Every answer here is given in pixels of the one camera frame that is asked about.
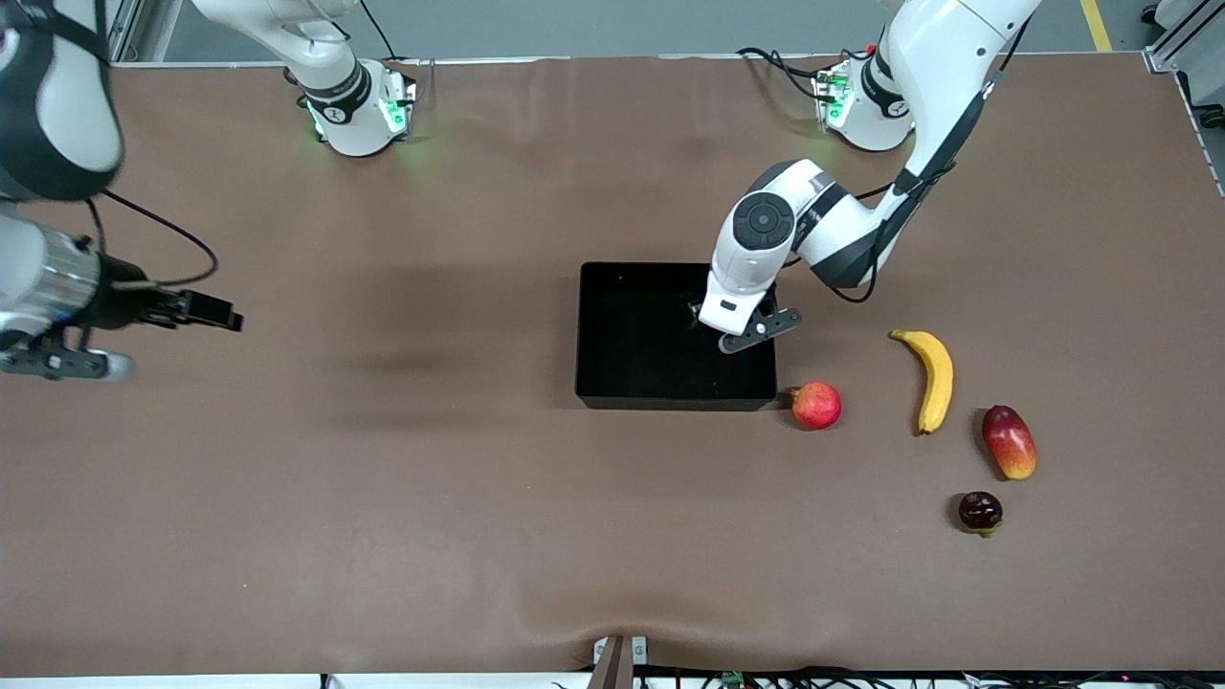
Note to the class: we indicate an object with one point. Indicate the grey metal bracket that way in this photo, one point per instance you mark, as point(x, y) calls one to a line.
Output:
point(617, 665)

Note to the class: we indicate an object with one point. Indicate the brown table mat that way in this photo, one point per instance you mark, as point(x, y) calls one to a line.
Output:
point(478, 526)

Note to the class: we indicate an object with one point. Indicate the black plastic box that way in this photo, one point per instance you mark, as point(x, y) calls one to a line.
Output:
point(632, 335)

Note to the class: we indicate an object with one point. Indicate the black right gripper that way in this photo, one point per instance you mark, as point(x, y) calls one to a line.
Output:
point(127, 298)

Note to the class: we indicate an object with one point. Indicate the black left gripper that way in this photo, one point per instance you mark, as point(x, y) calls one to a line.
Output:
point(696, 315)

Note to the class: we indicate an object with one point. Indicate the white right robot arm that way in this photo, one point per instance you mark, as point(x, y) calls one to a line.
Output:
point(57, 105)

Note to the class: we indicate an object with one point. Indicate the dark purple mangosteen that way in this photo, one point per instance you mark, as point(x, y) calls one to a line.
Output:
point(980, 512)

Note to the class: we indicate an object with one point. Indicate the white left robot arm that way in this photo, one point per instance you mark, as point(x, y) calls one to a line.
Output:
point(947, 57)

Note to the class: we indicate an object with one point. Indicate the aluminium frame profile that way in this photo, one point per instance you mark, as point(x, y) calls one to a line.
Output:
point(120, 29)
point(1187, 38)

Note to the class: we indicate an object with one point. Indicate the red pomegranate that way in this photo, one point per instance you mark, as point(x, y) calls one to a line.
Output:
point(816, 405)

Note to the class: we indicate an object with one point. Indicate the yellow banana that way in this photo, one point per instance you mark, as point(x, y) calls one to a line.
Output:
point(936, 373)

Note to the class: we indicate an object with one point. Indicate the red yellow mango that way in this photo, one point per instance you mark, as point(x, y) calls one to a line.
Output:
point(1010, 442)

